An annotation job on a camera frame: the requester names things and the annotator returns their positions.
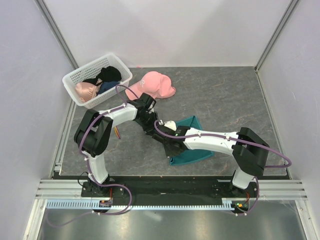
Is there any teal satin napkin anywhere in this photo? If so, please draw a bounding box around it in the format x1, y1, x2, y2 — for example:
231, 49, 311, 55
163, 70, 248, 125
169, 115, 215, 166

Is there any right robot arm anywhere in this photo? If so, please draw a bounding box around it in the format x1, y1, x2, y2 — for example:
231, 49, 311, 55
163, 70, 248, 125
154, 120, 269, 197

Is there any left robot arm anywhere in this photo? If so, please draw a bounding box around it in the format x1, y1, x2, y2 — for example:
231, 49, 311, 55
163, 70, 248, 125
74, 93, 158, 197

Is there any pink baseball cap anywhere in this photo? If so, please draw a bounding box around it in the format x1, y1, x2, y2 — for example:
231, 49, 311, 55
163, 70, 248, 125
125, 71, 176, 100

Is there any navy cloth in basket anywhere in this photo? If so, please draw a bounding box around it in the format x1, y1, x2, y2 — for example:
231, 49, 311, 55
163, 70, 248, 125
97, 81, 119, 95

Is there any black cloth in basket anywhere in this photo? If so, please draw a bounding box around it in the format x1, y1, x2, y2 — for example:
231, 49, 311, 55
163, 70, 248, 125
96, 66, 122, 82

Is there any pink cloth in basket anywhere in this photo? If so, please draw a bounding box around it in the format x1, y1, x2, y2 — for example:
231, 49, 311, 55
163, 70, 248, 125
75, 82, 100, 103

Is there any white plastic basket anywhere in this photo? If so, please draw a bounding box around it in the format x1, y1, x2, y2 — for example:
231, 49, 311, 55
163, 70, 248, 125
62, 53, 133, 109

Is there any black mounting base plate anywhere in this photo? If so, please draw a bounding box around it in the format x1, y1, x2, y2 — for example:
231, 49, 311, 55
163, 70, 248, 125
81, 176, 258, 199

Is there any light blue cable duct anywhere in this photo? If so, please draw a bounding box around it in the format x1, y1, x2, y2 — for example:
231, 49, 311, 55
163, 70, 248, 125
46, 199, 235, 211

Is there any aluminium frame rail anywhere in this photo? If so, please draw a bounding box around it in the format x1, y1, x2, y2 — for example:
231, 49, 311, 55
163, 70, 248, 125
34, 178, 85, 201

